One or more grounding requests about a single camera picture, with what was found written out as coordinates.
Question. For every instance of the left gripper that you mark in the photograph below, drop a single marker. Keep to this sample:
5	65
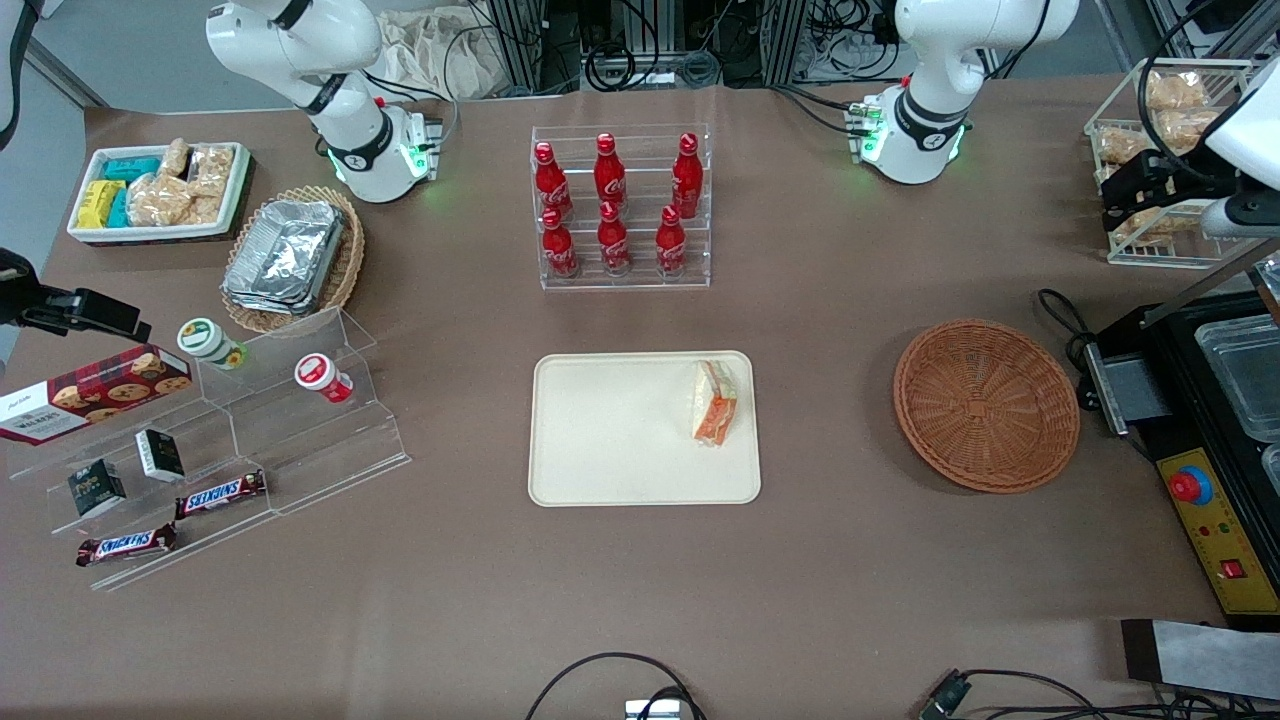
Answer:
1168	176

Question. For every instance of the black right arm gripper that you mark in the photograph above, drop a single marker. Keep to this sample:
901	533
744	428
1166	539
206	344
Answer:
22	297

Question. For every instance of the triangle sandwich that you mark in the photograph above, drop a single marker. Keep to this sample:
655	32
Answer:
713	405

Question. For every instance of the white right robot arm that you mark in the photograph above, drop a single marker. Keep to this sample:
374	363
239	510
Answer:
300	40

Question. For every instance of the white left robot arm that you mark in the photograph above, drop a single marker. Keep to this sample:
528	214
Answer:
930	110

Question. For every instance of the white rectangular snack tray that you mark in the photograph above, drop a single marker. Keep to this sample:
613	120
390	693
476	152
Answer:
150	236

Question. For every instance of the oval light wicker basket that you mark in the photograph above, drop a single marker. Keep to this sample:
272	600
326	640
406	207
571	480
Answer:
350	260

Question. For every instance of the round brown wicker basket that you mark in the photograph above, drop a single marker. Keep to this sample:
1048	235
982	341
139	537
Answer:
985	405

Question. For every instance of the cream plastic tray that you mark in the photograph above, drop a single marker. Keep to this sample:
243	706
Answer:
610	430

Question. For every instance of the clear bag of snacks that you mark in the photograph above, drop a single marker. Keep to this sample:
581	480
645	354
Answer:
1120	146
205	210
176	158
214	170
1180	90
1150	225
1185	128
160	200

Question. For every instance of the red cookie box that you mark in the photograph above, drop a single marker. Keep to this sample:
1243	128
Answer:
90	395

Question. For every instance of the green lid white cup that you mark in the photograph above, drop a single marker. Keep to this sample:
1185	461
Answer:
205	340

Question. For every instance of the teal snack pack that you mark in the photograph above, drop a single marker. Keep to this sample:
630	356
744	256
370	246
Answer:
132	168
119	208

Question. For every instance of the yellow snack pack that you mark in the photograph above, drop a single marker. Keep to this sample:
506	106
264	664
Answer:
97	203

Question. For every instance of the small black box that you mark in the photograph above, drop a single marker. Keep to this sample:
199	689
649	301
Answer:
160	456
97	488

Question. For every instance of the stack of foil containers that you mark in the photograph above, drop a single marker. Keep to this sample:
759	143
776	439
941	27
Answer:
285	255

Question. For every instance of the clear plastic food container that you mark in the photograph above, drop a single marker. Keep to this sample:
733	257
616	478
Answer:
1240	370
1272	468

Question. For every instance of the brown chocolate bar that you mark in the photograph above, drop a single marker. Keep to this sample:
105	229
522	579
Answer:
220	494
125	545

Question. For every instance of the red lid white cup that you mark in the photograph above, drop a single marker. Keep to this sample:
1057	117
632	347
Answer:
320	376

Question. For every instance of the clear acrylic tiered stand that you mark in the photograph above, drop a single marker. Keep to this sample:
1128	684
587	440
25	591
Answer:
320	450

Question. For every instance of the red emergency stop button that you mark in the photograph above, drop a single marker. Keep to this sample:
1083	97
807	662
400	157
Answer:
1190	486

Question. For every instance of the black sealing machine yellow panel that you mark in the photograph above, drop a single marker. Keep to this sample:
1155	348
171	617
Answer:
1230	560

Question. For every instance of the beige cloth bag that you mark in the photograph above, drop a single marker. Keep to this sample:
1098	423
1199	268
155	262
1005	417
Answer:
430	55

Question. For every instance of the red cola bottle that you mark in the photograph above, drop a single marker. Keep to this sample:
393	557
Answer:
560	248
671	245
610	175
552	185
687	178
613	240

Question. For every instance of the grey flat strip black edge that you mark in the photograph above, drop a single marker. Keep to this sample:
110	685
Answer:
1210	660

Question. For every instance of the clear acrylic bottle rack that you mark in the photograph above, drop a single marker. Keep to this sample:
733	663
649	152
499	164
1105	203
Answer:
620	282

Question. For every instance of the small silver device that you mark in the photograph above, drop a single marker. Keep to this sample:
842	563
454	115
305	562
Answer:
655	710

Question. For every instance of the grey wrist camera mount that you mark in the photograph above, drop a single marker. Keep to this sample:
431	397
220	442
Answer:
1245	215

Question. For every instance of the aluminium frame post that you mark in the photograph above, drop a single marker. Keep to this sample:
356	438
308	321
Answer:
515	45
785	40

